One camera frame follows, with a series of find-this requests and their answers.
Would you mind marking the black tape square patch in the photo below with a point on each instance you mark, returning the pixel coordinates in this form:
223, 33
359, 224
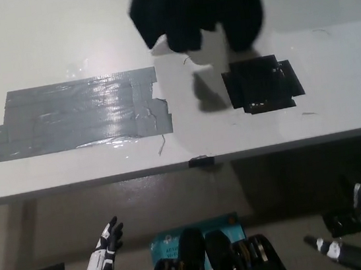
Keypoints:
260, 84

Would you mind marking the small black tape strip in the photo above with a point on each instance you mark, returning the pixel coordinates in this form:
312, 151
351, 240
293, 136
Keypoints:
201, 161

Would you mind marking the thin dark thread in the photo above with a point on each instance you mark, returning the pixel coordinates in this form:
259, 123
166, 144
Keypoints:
321, 30
185, 60
161, 146

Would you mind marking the black teal robot torso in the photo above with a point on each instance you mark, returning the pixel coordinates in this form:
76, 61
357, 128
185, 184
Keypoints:
216, 256

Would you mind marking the grey duct tape patch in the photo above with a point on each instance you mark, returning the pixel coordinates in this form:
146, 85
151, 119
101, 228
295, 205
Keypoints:
78, 115

